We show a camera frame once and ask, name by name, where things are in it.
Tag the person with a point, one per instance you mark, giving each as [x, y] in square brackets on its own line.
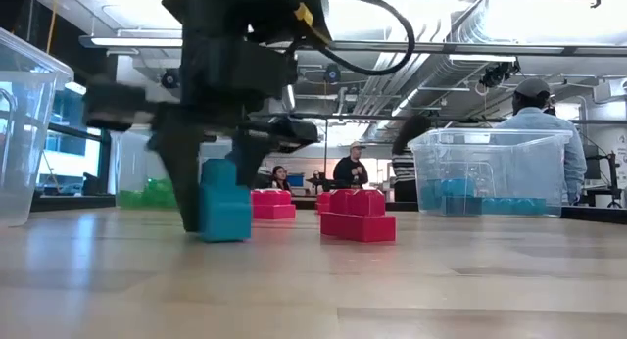
[350, 170]
[404, 167]
[280, 177]
[534, 118]

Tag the black round ceiling device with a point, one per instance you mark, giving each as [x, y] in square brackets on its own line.
[169, 79]
[332, 73]

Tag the long green building block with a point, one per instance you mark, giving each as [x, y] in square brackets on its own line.
[154, 194]
[130, 200]

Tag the silver ceiling ducts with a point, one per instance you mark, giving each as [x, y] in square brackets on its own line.
[382, 94]

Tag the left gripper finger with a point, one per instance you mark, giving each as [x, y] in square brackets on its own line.
[252, 158]
[178, 182]

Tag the clear plastic storage bin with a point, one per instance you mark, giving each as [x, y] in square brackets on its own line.
[29, 133]
[539, 158]
[132, 162]

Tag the black overhead frame beam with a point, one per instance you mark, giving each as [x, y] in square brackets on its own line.
[441, 47]

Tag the black background robot equipment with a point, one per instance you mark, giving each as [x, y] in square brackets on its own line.
[318, 183]

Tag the white light strip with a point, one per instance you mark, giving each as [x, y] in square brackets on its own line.
[137, 42]
[482, 58]

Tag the long blue building block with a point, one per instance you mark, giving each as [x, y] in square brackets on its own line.
[477, 208]

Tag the large window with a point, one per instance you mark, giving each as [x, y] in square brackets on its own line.
[73, 158]

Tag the black track light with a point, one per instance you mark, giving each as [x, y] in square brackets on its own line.
[497, 74]

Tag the thin black horizontal bar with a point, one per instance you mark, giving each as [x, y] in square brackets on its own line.
[372, 116]

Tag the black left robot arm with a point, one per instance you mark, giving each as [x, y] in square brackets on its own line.
[235, 11]

